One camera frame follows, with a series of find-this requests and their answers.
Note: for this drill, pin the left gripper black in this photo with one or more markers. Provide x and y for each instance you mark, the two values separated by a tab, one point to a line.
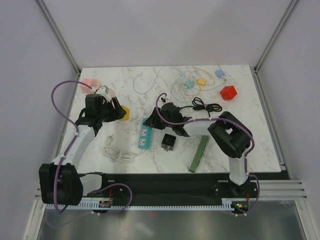
120	111

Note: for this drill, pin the pink cube power socket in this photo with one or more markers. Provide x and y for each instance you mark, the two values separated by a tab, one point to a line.
91	85

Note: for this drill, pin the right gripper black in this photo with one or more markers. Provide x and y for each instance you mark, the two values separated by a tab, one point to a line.
153	120

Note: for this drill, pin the green power strip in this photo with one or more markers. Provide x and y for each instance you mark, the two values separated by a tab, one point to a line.
198	154

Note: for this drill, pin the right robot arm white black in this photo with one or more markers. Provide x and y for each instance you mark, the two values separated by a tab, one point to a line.
234	139

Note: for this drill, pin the yellow cube power socket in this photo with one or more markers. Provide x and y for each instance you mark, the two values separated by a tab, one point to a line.
126	117

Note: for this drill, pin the white adapter plug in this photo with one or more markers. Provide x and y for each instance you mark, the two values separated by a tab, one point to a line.
229	82

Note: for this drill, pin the blue charger plug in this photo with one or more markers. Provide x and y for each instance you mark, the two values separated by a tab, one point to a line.
220	73

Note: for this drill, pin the teal power strip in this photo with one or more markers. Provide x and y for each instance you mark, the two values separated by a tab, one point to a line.
145	136

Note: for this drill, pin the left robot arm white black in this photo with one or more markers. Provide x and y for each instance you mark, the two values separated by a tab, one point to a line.
60	183

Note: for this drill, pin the red cube power socket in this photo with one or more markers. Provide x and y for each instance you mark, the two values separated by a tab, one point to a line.
228	92

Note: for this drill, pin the black cube power socket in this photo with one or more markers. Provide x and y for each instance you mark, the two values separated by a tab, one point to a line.
168	142

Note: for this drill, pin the white slotted cable duct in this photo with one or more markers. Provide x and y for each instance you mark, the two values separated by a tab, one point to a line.
97	204

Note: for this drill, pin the teal charger plug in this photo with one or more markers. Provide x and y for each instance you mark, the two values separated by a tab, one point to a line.
189	84

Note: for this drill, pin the yellow charger plug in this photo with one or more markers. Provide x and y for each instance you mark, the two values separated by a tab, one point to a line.
201	82

